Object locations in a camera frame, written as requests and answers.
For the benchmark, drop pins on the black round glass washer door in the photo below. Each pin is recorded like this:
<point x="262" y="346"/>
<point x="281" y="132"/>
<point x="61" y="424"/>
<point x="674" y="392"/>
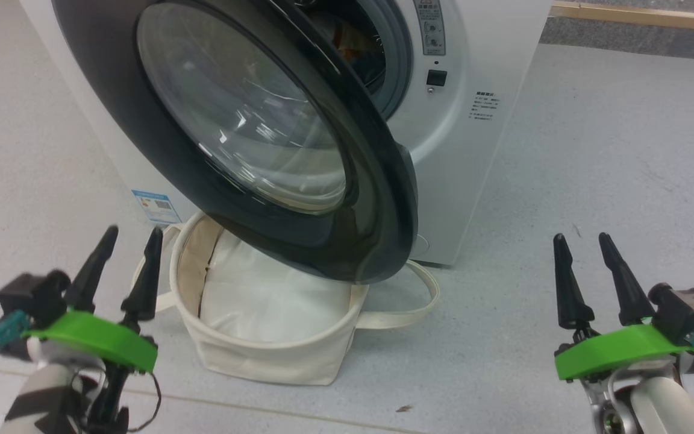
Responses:
<point x="142" y="150"/>

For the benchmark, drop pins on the wrist black camera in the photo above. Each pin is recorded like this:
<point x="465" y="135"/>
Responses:
<point x="684" y="307"/>
<point x="34" y="295"/>

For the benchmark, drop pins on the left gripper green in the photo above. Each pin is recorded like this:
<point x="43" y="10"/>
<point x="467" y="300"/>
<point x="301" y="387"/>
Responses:
<point x="100" y="340"/>

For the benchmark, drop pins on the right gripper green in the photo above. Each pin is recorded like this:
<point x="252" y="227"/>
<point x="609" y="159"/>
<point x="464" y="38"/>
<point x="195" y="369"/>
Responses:
<point x="618" y="352"/>

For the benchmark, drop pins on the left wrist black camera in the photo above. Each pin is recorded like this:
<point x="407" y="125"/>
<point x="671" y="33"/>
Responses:
<point x="34" y="295"/>

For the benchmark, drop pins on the white front-load washing machine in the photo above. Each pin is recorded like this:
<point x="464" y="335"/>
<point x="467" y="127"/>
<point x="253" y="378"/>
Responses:
<point x="473" y="169"/>

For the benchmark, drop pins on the blue bear print garment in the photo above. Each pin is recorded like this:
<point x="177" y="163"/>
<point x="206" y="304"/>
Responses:
<point x="347" y="45"/>

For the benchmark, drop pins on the white basket liner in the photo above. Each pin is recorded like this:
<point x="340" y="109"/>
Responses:
<point x="262" y="301"/>

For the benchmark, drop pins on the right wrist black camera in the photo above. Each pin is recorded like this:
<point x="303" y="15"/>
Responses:
<point x="684" y="307"/>

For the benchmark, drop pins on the cream canvas laundry basket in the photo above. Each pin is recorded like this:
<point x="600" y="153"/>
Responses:
<point x="262" y="361"/>

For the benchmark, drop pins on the grey rubber door gasket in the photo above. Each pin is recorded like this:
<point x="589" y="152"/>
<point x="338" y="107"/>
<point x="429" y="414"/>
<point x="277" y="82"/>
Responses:
<point x="398" y="60"/>

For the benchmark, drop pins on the grey warning label sticker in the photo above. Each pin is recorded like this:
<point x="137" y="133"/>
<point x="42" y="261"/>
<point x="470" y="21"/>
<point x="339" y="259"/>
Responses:
<point x="430" y="27"/>

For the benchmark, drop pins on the blue energy label sticker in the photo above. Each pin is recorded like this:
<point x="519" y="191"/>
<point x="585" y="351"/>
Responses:
<point x="157" y="208"/>

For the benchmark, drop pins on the wooden baseboard strip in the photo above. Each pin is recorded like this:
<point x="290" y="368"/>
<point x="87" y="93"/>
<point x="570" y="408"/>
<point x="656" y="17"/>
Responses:
<point x="636" y="16"/>

